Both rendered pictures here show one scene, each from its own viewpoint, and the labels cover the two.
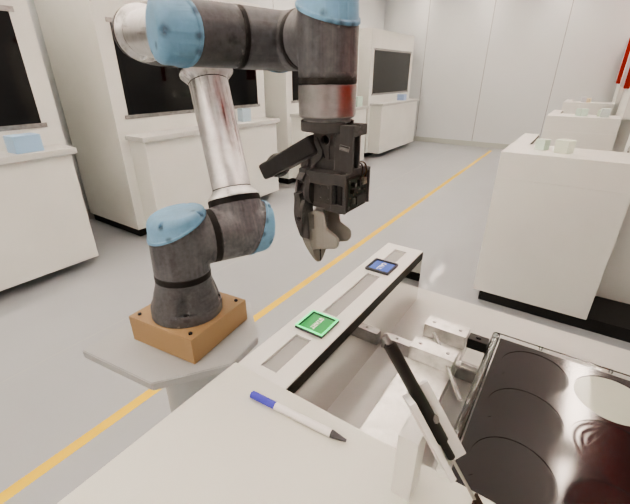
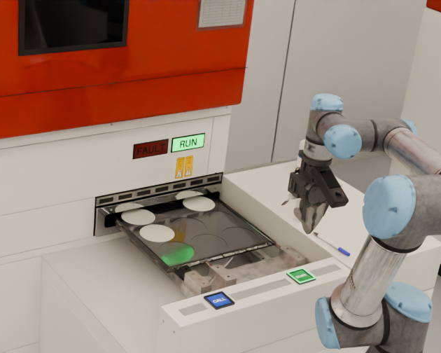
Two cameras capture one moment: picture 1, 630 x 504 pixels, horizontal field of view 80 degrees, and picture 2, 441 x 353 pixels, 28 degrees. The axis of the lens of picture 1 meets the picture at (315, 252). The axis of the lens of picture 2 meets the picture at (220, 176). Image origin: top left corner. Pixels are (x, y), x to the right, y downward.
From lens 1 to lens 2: 263 cm
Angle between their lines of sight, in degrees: 126
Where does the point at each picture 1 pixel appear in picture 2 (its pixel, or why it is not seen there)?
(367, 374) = not seen: hidden behind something
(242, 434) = (354, 247)
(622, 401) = (153, 231)
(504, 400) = (211, 248)
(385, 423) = (275, 268)
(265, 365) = (339, 270)
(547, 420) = (201, 239)
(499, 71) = not seen: outside the picture
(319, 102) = not seen: hidden behind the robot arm
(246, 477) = (354, 237)
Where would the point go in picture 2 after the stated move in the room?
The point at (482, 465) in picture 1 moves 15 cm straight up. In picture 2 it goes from (248, 239) to (255, 194)
